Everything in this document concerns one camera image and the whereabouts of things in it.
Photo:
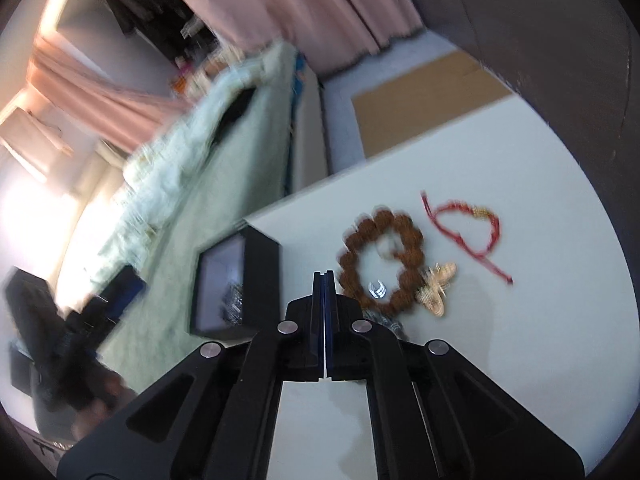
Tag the pale crumpled duvet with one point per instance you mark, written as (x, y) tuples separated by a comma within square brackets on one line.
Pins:
[(200, 125)]

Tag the gold bow hair clip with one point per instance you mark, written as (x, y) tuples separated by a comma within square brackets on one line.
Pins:
[(437, 287)]

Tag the flat brown cardboard sheet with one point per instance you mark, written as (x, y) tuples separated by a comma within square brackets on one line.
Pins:
[(430, 105)]

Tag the hanging dark clothes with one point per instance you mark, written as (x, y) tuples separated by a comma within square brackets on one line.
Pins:
[(145, 10)]

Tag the black square gift box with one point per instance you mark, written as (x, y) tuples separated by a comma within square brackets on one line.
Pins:
[(235, 285)]

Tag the green bed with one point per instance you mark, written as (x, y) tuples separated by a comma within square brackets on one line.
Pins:
[(165, 240)]

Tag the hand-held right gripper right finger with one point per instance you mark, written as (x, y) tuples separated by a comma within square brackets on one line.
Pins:
[(350, 350)]

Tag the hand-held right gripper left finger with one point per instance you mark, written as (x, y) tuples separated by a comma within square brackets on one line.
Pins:
[(300, 350)]

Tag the pile of jewelry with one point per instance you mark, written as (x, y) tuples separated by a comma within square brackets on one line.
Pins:
[(232, 302)]

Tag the pink curtain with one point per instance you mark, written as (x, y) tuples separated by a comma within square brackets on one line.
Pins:
[(310, 5), (100, 90)]

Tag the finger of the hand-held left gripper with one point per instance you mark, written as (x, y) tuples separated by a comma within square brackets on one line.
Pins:
[(122, 290)]

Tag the person's left hand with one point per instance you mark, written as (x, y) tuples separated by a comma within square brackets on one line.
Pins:
[(102, 400)]

